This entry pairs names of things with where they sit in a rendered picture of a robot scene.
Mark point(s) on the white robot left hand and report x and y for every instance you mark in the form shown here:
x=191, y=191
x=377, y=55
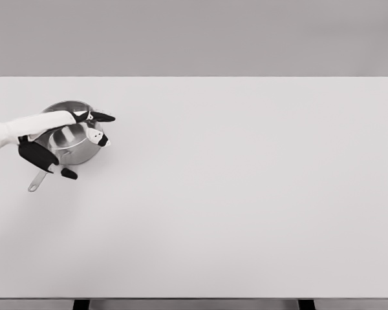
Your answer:
x=42, y=124

